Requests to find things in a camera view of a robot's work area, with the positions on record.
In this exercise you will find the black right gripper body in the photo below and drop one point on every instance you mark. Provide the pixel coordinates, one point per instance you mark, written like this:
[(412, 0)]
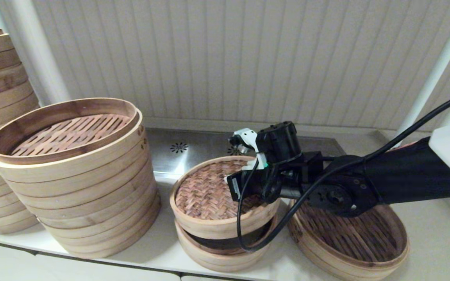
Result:
[(275, 148)]

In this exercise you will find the woven bamboo steamer lid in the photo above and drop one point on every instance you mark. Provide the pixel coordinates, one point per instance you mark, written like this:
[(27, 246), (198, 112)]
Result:
[(201, 195)]

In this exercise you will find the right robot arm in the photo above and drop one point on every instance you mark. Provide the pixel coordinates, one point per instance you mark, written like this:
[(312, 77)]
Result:
[(404, 175)]

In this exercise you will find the small bamboo steamer basket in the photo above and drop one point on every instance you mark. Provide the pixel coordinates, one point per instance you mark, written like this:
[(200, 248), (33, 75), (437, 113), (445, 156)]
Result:
[(209, 259)]

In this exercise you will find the large bamboo steamer basket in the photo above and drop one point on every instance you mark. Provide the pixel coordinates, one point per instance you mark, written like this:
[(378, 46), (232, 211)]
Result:
[(358, 246)]

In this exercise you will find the front bamboo steamer stack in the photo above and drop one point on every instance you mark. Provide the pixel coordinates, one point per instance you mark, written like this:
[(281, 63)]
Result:
[(92, 203)]

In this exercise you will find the stainless steel vent plate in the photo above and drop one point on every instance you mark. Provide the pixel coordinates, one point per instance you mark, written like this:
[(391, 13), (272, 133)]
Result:
[(197, 152)]

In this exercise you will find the white cabinet door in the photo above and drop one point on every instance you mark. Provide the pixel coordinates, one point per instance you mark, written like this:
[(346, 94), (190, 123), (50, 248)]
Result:
[(2, 261), (209, 278)]

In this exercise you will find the thick white pole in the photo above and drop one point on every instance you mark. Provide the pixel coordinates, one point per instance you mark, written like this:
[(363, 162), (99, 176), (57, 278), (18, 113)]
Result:
[(41, 58)]

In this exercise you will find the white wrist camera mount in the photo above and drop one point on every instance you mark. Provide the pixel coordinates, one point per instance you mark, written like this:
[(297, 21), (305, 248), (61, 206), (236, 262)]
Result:
[(246, 136)]

